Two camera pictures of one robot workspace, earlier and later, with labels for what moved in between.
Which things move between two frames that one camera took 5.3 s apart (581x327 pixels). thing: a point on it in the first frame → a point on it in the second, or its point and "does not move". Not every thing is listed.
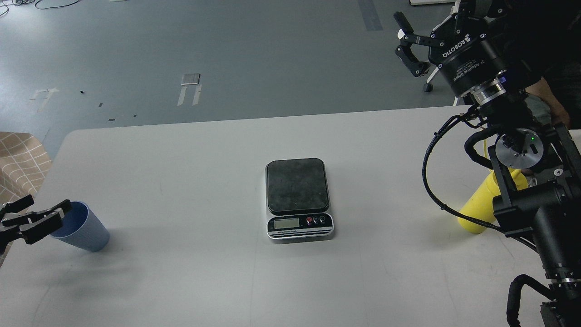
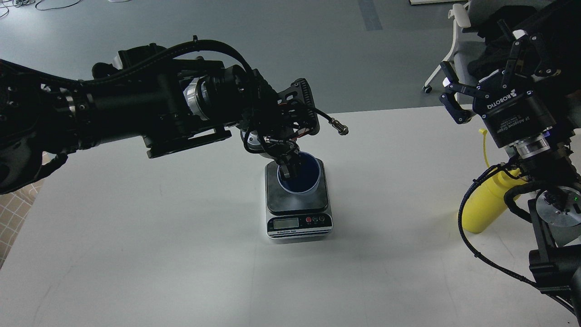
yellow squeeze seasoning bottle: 480,203 does not move
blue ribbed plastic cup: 82,228 → 305,178
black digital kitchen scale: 297,200 does not move
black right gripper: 464,47 → 524,117
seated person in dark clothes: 540,41 does not move
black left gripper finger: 16,206 → 279,141
